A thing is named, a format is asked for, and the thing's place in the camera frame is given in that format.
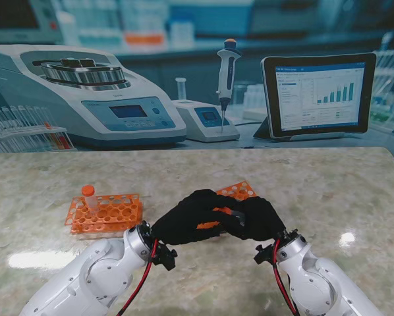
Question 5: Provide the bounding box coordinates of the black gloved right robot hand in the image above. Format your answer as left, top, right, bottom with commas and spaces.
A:
239, 196, 287, 244

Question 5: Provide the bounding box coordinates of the orange test tube rack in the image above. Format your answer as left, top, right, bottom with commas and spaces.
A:
64, 193, 142, 235
195, 180, 259, 231

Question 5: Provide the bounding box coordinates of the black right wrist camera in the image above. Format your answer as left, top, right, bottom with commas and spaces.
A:
253, 244, 275, 266

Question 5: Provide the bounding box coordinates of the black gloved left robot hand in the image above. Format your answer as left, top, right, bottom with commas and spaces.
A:
150, 189, 247, 246

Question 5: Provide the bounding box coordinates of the printed laboratory backdrop poster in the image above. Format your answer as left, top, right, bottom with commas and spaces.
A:
0, 0, 394, 155

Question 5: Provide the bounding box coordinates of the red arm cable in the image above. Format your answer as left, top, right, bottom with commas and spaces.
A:
116, 239, 159, 316
271, 239, 298, 316

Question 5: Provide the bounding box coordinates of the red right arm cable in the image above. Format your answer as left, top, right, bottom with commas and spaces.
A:
271, 239, 298, 316

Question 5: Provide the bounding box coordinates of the red left arm cable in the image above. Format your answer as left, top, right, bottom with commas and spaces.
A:
116, 239, 159, 316

